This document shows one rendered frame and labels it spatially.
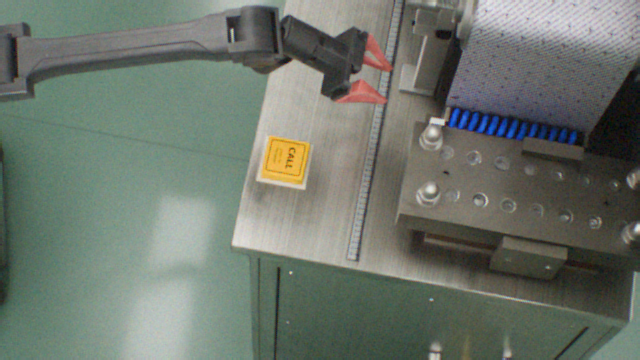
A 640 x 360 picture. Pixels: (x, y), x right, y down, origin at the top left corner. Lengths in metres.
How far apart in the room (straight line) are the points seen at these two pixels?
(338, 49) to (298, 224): 0.32
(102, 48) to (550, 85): 0.66
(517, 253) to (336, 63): 0.40
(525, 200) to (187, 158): 1.29
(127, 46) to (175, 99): 1.29
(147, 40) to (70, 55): 0.11
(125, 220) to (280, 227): 1.03
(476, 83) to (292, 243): 0.40
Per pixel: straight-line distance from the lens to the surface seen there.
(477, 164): 1.84
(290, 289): 2.08
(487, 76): 1.78
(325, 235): 1.91
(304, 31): 1.75
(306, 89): 2.01
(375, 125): 1.99
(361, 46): 1.80
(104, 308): 2.83
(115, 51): 1.73
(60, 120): 3.02
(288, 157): 1.93
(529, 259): 1.85
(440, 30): 1.82
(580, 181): 1.87
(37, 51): 1.76
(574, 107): 1.84
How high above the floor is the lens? 2.70
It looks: 68 degrees down
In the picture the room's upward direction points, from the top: 7 degrees clockwise
